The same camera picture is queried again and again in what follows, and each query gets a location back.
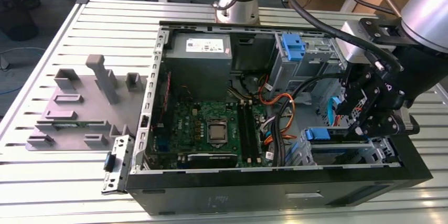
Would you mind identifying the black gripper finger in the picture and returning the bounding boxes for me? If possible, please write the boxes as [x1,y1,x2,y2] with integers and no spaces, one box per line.
[353,108,421,138]
[337,65,385,138]

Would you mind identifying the blue data wire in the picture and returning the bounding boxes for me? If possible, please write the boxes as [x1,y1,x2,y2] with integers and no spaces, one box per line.
[328,94,347,127]

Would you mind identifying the hard disk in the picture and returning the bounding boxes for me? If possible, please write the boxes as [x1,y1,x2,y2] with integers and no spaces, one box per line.
[285,126,368,167]

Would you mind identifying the metal disk bay cage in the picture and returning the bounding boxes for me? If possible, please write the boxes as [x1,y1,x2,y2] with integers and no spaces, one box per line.
[285,125,400,167]

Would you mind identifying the metal optical drive cage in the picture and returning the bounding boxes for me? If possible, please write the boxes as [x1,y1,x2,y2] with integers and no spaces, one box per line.
[269,34,351,96]

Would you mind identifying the blue drive bay latch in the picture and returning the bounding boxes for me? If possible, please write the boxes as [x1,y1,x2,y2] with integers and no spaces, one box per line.
[281,34,305,62]

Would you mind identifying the black RAM slot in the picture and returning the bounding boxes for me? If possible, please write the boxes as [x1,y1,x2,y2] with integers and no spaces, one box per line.
[237,100,253,163]
[247,100,263,163]

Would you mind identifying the metal CPU socket cover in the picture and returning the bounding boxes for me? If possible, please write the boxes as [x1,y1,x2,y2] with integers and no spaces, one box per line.
[204,117,232,148]

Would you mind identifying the silver CPU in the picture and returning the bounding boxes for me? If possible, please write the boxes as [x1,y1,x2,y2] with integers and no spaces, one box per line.
[208,125,228,141]

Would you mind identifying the grey power supply unit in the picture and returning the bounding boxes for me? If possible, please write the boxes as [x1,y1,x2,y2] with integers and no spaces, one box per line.
[163,33,233,101]

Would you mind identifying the black PC case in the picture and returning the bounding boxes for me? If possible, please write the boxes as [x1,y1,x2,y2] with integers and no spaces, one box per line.
[124,20,435,216]

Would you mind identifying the black graphics card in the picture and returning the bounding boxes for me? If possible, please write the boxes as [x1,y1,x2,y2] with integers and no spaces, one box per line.
[187,153,239,169]

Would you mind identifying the green motherboard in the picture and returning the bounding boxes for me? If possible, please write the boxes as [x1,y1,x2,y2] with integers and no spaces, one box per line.
[145,100,277,169]

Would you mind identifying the grey parts rack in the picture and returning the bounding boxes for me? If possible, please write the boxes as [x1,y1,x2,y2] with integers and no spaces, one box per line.
[24,54,149,154]

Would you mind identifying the green RAM stick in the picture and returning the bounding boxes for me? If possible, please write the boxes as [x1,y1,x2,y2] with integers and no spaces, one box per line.
[52,122,88,129]

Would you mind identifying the black waste bin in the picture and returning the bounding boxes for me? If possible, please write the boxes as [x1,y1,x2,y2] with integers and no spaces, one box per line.
[0,0,39,41]

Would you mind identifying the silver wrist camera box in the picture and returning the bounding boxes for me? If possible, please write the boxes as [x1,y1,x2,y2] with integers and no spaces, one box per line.
[340,20,381,65]

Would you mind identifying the orange wire bundle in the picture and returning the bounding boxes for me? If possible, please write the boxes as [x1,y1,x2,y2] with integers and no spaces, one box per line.
[259,92,297,146]

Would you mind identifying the thick black case cable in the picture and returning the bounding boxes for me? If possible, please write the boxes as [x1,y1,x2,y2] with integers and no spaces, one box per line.
[272,71,351,167]

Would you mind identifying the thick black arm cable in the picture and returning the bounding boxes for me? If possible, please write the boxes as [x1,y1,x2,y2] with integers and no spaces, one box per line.
[287,0,405,74]

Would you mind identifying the yellow black wire bundle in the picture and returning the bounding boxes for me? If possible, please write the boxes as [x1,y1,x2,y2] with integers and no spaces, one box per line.
[227,84,261,102]

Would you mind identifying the thin red wire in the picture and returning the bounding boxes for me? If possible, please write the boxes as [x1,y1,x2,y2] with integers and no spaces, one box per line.
[156,71,172,130]

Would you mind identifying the metal expansion slot bracket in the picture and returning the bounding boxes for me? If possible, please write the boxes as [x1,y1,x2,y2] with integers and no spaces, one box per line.
[101,134,136,195]

